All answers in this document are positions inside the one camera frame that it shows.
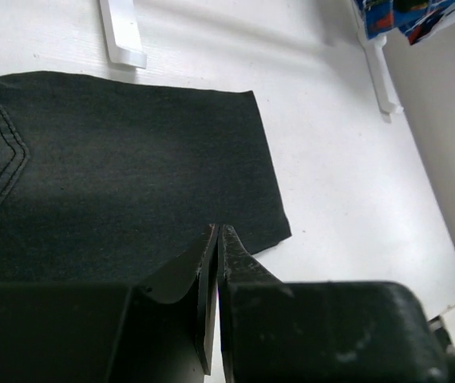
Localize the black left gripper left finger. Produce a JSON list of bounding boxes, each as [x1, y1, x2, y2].
[[0, 224, 218, 382]]

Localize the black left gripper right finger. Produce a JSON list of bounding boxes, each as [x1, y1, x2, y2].
[[218, 225, 449, 382]]

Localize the black trousers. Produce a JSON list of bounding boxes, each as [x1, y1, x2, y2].
[[0, 72, 291, 283]]

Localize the white metal clothes rack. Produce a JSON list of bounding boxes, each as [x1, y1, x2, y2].
[[99, 1, 403, 115]]

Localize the blue patterned garment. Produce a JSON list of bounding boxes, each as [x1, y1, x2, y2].
[[354, 0, 455, 45]]

